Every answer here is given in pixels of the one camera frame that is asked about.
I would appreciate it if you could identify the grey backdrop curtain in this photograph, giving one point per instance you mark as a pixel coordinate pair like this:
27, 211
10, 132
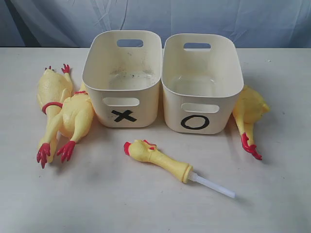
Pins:
74, 23

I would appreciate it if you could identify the cream bin marked O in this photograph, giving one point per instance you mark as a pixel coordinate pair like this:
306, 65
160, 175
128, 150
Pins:
201, 80

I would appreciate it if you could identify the headless yellow rubber chicken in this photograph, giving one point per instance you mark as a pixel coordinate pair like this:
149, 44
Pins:
52, 89

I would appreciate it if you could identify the cream bin marked X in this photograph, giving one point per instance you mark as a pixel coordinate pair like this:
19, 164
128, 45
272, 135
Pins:
122, 75

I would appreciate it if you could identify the detached chicken head with squeaker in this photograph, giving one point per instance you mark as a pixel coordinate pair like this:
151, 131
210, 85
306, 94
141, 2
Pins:
143, 151

